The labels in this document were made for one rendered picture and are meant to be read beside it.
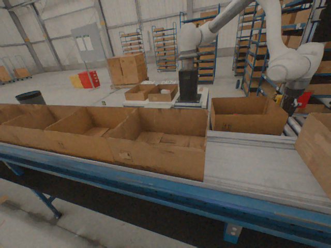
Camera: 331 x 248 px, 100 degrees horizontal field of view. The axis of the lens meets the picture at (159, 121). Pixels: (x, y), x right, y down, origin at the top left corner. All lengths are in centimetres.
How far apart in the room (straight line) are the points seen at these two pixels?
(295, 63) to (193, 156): 59
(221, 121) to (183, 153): 53
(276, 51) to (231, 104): 51
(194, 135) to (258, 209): 42
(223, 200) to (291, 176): 29
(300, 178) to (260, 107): 71
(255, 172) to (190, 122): 35
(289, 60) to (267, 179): 50
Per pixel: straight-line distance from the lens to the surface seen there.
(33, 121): 134
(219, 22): 149
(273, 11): 105
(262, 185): 66
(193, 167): 54
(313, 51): 99
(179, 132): 81
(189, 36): 149
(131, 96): 181
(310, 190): 71
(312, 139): 77
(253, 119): 101
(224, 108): 126
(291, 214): 59
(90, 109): 105
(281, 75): 82
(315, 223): 60
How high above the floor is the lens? 136
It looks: 30 degrees down
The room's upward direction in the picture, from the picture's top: 8 degrees counter-clockwise
